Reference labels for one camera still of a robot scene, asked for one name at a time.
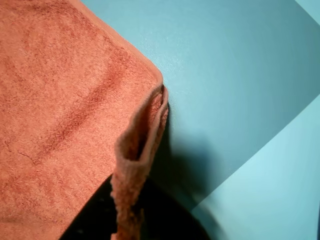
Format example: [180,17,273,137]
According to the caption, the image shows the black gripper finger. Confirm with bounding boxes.
[59,174,119,240]
[142,179,209,240]

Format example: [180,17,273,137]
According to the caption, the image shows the orange terry towel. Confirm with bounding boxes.
[0,0,170,240]

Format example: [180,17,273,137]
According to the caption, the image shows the grey table mat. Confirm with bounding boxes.
[79,0,320,212]

